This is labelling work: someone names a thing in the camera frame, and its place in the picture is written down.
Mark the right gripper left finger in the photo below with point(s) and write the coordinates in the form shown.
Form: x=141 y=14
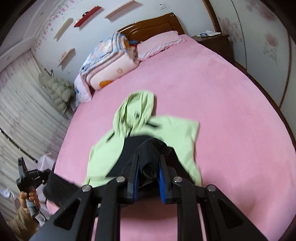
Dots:
x=132 y=184

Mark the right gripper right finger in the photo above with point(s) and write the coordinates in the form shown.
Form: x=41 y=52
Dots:
x=169 y=182

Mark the light green hooded jacket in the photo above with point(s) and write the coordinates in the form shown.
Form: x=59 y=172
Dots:
x=136 y=130

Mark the person's left hand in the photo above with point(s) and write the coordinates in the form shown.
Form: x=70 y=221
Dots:
x=32 y=196

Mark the white curtain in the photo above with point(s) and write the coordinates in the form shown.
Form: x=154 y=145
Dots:
x=30 y=124

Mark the pink bed sheet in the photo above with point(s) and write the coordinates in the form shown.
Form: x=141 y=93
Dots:
x=243 y=147

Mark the beige puffer coat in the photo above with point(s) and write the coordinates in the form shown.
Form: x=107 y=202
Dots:
x=60 y=91

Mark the white cartoon pillow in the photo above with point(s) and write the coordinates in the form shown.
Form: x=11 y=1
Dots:
x=84 y=92

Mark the folded pink cartoon quilt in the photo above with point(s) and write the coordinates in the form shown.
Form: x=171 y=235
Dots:
x=112 y=58

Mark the pink pillow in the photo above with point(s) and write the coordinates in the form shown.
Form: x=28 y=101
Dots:
x=158 y=43

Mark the dark wooden nightstand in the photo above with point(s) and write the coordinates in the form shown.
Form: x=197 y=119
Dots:
x=219 y=44

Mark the papers on nightstand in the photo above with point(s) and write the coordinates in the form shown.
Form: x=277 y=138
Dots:
x=208 y=33

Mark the brown wooden headboard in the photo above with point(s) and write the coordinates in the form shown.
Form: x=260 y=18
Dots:
x=143 y=30

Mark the floral sliding wardrobe door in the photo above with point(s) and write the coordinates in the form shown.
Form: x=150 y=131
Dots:
x=262 y=45

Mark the beige wall shelf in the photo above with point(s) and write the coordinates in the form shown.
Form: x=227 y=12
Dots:
x=63 y=28

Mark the red wall shelf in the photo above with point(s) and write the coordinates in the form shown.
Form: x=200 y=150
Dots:
x=86 y=16

